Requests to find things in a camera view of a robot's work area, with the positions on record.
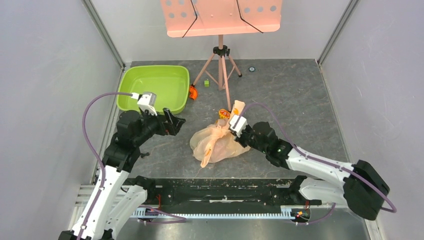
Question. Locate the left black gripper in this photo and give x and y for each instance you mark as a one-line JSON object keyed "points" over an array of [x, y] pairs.
{"points": [[173, 125]]}

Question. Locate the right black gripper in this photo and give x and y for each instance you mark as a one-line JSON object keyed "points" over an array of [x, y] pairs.
{"points": [[244, 138]]}

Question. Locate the translucent orange plastic bag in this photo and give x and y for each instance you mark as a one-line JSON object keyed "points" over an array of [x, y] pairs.
{"points": [[215, 143]]}

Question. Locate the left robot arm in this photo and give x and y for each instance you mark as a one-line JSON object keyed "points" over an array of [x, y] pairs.
{"points": [[100, 220]]}

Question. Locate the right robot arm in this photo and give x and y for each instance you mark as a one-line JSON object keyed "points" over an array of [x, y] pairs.
{"points": [[356, 185]]}

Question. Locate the orange toy by basin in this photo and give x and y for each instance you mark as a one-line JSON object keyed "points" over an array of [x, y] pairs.
{"points": [[193, 92]]}

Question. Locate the green plastic basin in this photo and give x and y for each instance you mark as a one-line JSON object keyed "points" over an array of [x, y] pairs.
{"points": [[170, 83]]}

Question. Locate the yellow red toy fruit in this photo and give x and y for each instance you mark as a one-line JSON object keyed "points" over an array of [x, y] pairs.
{"points": [[224, 114]]}

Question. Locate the pink music stand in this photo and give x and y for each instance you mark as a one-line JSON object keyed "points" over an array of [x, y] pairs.
{"points": [[198, 18]]}

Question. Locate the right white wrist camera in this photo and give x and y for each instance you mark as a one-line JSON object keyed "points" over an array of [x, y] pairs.
{"points": [[237, 124]]}

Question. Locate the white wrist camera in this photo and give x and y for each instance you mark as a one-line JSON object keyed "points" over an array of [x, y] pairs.
{"points": [[237, 124], [145, 102]]}

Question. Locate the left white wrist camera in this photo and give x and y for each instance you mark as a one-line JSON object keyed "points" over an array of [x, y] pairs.
{"points": [[145, 102]]}

